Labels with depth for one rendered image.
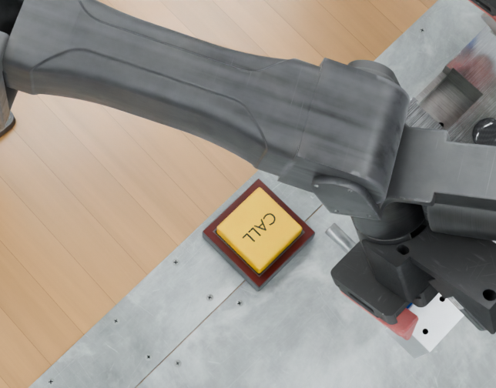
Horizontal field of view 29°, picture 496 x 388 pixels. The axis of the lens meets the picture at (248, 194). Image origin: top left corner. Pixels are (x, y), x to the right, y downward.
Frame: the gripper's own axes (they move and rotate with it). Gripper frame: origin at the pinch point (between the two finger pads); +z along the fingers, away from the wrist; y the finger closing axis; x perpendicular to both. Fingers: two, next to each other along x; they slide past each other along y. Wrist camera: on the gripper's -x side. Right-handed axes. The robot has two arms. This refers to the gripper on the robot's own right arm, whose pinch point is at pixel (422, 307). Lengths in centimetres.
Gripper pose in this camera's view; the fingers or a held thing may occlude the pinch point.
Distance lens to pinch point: 81.9
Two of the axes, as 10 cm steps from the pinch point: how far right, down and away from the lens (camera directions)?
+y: 7.0, -6.7, 2.4
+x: -6.5, -4.6, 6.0
